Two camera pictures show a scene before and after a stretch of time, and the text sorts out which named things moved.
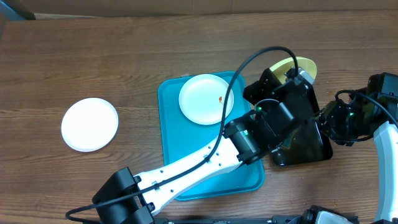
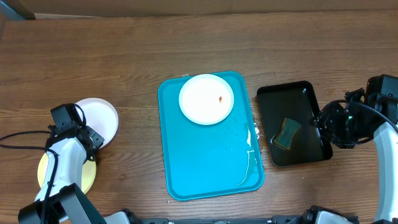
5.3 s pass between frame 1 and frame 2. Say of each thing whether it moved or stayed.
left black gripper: moved
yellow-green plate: moved
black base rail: stayed
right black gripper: stayed
